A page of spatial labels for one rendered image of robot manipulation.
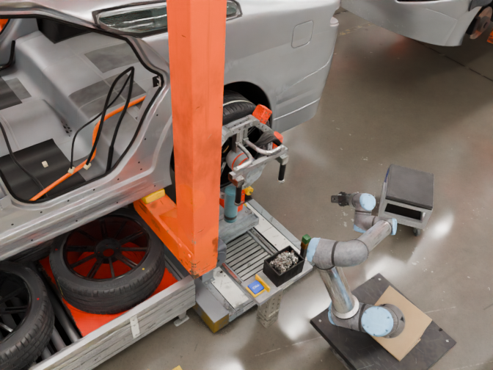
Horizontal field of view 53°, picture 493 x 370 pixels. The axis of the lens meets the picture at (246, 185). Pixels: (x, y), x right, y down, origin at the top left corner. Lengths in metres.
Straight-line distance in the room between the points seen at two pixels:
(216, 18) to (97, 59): 1.89
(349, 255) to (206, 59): 1.05
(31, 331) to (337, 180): 2.67
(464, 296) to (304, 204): 1.34
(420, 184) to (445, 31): 1.60
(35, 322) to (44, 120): 1.26
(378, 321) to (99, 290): 1.50
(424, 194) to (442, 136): 1.37
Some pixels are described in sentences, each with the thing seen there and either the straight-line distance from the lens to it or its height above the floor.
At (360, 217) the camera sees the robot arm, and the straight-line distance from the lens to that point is 2.81.
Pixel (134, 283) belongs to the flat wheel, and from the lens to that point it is 2.86.
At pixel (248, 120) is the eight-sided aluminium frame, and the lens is 2.89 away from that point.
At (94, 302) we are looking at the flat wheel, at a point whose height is 0.40.
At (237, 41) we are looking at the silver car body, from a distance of 2.75.
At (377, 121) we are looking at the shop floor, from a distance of 5.11.
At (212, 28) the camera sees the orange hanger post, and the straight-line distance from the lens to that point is 1.89.
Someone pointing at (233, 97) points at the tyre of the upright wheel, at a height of 1.17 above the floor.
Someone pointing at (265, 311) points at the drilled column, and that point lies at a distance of 3.15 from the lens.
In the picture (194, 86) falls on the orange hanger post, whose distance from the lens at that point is 1.95.
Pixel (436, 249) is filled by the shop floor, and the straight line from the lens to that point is 4.02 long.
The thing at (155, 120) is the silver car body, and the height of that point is 1.23.
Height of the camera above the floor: 2.81
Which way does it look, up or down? 43 degrees down
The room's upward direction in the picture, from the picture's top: 5 degrees clockwise
